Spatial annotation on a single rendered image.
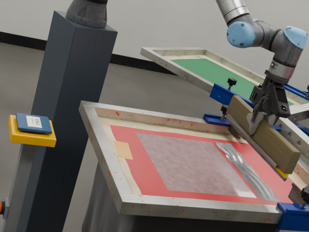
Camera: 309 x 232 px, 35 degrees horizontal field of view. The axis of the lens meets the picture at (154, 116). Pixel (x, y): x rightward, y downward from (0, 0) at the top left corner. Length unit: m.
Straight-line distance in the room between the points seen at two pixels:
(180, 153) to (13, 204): 0.56
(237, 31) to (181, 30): 4.21
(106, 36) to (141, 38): 3.70
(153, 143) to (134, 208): 0.44
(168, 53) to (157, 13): 2.80
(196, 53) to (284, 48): 1.42
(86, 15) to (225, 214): 0.87
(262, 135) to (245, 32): 0.35
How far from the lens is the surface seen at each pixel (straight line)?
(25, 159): 1.57
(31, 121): 1.53
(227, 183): 1.56
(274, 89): 1.58
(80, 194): 3.04
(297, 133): 1.98
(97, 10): 1.82
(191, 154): 1.65
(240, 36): 1.46
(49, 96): 1.92
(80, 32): 1.78
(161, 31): 5.58
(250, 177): 1.66
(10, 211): 1.67
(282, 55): 1.57
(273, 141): 1.56
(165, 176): 1.46
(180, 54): 2.81
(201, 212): 1.33
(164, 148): 1.63
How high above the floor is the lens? 1.64
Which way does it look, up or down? 22 degrees down
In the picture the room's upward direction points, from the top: 18 degrees clockwise
